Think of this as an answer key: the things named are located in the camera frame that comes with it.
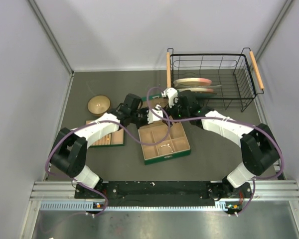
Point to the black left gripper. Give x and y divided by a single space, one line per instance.
144 118

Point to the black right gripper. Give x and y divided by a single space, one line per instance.
178 107

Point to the green jewelry box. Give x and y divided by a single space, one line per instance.
163 143

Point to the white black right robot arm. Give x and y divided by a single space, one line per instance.
258 146

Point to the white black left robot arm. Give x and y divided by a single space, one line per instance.
70 148

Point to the green jewelry tray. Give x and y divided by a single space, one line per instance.
110 140

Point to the dark green plate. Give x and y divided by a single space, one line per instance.
205 95

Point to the cream pink plate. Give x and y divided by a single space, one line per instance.
197 90
192 82

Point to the tan ceramic bowl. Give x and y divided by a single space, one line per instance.
98 105

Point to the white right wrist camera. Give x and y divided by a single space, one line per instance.
172 95

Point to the black wire dish rack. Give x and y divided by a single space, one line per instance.
235 76

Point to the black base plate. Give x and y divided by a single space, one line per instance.
165 193

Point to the grey slotted cable duct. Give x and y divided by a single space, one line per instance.
95 206

